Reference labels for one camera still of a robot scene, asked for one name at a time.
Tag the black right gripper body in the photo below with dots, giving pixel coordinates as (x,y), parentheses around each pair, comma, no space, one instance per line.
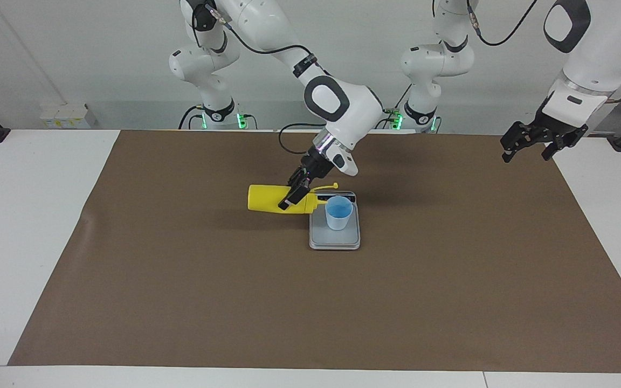
(313,170)

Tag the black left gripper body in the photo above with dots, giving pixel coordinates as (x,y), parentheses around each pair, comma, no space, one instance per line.
(550,121)

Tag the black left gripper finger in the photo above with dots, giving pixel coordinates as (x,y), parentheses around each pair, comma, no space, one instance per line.
(569,134)
(515,137)

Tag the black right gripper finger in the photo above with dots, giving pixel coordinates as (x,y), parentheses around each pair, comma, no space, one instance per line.
(293,198)

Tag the yellow squeeze bottle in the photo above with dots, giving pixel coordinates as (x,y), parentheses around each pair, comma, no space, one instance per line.
(264,198)

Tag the light blue plastic cup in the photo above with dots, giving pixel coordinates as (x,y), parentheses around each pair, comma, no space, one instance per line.
(338,218)

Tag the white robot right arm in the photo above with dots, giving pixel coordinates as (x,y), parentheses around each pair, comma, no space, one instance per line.
(353,113)

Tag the silver digital kitchen scale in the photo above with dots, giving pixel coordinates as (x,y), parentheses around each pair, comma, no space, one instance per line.
(321,237)

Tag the brown table mat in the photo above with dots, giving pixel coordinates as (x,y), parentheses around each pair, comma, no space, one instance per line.
(289,312)

